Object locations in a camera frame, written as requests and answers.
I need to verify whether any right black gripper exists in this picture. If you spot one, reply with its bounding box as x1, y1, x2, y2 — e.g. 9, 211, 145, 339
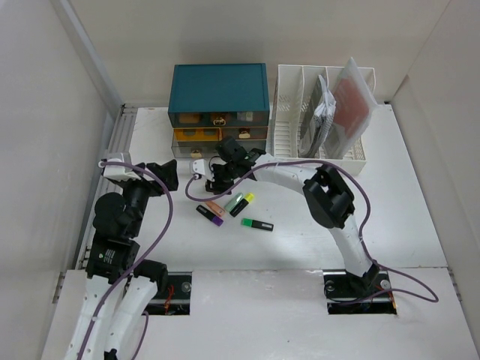
205, 161, 238, 196

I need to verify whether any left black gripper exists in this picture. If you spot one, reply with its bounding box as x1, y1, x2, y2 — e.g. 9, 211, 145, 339
117, 158, 178, 236

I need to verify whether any yellow drawer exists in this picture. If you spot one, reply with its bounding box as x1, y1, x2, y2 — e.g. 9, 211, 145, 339
171, 128, 222, 159

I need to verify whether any teal drawer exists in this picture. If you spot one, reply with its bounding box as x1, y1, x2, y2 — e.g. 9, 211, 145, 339
220, 139, 269, 153
168, 111, 270, 128

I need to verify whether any grey spiral setup guide booklet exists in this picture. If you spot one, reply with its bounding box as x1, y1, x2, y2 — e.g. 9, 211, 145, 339
298, 75, 336, 158

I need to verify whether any clear zip pouch red card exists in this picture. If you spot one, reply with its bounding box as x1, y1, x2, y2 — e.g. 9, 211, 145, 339
322, 57, 379, 159

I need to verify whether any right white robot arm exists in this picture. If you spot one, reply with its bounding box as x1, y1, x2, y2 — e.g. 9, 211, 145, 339
205, 136, 379, 296

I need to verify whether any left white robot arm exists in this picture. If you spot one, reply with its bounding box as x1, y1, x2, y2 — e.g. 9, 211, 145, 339
64, 153, 179, 359

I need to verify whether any mint green highlighter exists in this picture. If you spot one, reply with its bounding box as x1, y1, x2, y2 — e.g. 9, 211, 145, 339
224, 193, 244, 212

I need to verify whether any orange highlighter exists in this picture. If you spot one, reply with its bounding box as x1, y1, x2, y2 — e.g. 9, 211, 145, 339
205, 201, 225, 218

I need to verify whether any yellow black highlighter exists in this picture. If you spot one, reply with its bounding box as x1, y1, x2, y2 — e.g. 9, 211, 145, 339
229, 193, 255, 218

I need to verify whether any purple black highlighter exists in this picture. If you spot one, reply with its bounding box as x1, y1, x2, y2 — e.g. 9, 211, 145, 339
196, 205, 224, 227

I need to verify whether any middle right orange drawer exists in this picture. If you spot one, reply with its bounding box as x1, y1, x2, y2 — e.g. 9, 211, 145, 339
221, 127, 268, 140

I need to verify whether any green black highlighter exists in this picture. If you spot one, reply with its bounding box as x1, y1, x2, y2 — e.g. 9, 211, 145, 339
241, 218, 274, 232

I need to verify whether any teal desktop drawer cabinet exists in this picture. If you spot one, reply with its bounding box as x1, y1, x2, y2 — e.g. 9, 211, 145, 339
166, 63, 270, 158

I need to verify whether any white four-slot file rack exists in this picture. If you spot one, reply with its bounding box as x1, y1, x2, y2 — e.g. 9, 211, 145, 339
266, 64, 376, 176

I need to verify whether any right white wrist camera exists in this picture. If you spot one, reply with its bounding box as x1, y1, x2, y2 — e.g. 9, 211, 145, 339
190, 159, 210, 176

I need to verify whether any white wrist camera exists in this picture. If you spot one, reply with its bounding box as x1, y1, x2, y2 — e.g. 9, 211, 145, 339
98, 152, 136, 182
190, 159, 210, 176

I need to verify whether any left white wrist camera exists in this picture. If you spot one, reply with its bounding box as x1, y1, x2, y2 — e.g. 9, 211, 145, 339
98, 152, 136, 182

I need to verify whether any aluminium rail frame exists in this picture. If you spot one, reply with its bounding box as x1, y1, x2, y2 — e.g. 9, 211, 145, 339
70, 104, 138, 269

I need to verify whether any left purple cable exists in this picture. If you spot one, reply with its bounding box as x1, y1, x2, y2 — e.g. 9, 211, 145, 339
73, 160, 176, 360

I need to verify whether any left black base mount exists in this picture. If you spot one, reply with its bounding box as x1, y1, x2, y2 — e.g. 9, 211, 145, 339
145, 272, 192, 316

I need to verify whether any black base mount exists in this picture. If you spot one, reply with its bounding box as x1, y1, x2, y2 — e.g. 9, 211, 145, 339
145, 272, 192, 316
323, 270, 397, 315

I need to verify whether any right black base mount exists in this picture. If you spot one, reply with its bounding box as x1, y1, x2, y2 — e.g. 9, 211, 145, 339
323, 270, 397, 315

